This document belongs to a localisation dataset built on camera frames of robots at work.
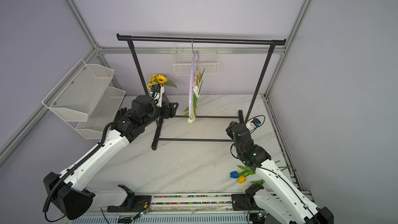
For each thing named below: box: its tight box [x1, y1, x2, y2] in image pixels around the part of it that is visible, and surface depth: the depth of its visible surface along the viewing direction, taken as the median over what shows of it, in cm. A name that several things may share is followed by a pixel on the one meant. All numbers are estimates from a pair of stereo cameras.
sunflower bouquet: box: [146, 73, 178, 95], surface depth 95 cm
